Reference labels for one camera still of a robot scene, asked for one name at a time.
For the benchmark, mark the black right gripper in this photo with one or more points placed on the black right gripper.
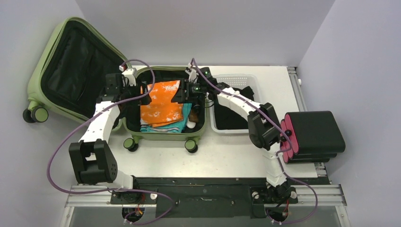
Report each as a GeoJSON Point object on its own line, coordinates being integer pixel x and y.
{"type": "Point", "coordinates": [182, 95]}

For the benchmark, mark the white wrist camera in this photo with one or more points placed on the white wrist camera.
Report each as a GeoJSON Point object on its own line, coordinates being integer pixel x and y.
{"type": "Point", "coordinates": [129, 74]}
{"type": "Point", "coordinates": [192, 72]}

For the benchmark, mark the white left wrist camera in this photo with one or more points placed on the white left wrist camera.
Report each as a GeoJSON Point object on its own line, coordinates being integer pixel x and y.
{"type": "Point", "coordinates": [129, 74]}

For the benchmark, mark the green hard-shell suitcase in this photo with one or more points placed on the green hard-shell suitcase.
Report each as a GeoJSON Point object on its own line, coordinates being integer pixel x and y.
{"type": "Point", "coordinates": [69, 78]}

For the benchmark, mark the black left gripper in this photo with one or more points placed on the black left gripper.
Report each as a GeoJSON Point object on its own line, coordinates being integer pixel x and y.
{"type": "Point", "coordinates": [143, 89]}

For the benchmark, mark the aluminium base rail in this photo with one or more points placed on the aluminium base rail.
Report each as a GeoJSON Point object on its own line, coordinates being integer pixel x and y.
{"type": "Point", "coordinates": [328, 195]}

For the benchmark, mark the black and pink storage organizer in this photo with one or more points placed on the black and pink storage organizer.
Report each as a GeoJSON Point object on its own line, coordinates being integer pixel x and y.
{"type": "Point", "coordinates": [313, 137]}

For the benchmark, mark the white brown cosmetic palette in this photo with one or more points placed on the white brown cosmetic palette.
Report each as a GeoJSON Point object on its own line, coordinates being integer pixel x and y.
{"type": "Point", "coordinates": [192, 120]}

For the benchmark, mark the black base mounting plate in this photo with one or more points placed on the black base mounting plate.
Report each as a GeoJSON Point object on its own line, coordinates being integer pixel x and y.
{"type": "Point", "coordinates": [208, 197]}

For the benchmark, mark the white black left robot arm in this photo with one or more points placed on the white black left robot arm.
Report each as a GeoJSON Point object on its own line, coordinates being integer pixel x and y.
{"type": "Point", "coordinates": [91, 157]}

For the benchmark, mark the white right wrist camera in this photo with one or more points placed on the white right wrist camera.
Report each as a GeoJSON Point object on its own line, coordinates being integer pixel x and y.
{"type": "Point", "coordinates": [192, 72]}

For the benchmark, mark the teal garment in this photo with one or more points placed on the teal garment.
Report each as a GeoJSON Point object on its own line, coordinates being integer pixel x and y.
{"type": "Point", "coordinates": [175, 125]}

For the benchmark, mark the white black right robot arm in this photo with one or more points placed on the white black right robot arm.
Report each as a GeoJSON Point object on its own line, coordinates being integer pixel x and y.
{"type": "Point", "coordinates": [263, 125]}

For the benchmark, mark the white perforated plastic basket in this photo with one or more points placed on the white perforated plastic basket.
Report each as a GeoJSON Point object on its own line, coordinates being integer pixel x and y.
{"type": "Point", "coordinates": [239, 81]}

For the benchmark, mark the orange item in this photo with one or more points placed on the orange item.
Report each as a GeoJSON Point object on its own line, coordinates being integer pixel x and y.
{"type": "Point", "coordinates": [162, 93]}

